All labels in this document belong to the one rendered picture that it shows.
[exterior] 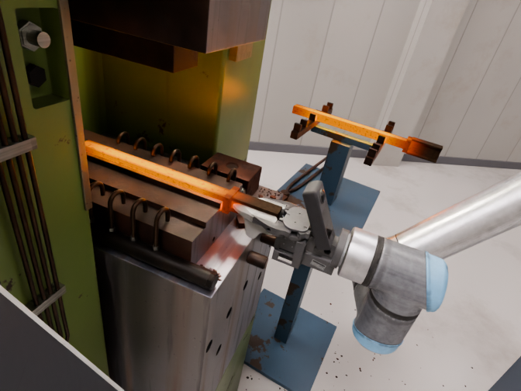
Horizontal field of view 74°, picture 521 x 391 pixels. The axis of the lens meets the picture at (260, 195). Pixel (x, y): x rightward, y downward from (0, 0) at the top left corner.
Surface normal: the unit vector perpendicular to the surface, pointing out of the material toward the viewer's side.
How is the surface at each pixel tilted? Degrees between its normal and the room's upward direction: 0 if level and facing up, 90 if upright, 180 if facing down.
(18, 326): 60
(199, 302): 90
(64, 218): 90
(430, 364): 0
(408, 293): 89
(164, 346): 90
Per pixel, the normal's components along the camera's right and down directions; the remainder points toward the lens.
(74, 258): 0.92, 0.32
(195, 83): -0.36, 0.45
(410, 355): 0.16, -0.83
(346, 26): 0.17, 0.55
